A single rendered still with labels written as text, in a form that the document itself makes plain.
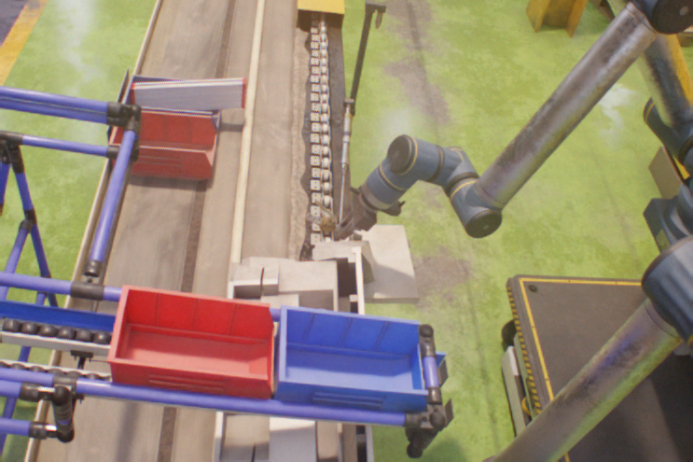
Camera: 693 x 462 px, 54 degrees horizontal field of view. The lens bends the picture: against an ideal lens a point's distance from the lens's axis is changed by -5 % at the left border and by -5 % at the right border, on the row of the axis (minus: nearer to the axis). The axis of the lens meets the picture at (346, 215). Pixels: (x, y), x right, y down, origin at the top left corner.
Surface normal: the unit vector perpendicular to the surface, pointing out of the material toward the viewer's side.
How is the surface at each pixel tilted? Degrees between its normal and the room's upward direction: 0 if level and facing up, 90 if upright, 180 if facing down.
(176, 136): 88
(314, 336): 88
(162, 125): 88
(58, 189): 0
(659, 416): 0
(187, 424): 0
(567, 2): 90
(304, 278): 10
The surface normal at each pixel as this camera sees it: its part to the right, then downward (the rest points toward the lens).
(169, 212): 0.15, -0.69
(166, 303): 0.04, 0.70
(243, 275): -0.04, -0.89
